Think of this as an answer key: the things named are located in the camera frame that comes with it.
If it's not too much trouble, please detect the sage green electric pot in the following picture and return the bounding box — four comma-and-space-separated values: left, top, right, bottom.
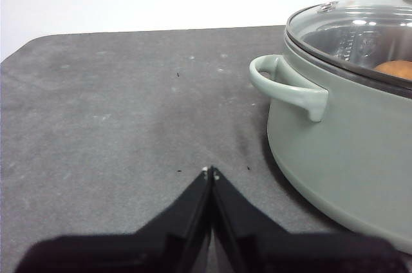
249, 5, 412, 248

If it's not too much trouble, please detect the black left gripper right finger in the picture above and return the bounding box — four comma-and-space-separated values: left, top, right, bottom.
212, 166, 408, 273

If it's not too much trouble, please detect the brown potato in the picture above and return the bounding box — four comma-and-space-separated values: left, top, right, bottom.
375, 59, 412, 80

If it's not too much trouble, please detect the glass lid with green knob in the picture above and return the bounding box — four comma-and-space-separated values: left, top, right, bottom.
285, 0, 412, 91

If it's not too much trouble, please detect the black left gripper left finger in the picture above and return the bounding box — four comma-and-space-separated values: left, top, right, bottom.
14, 167, 212, 273

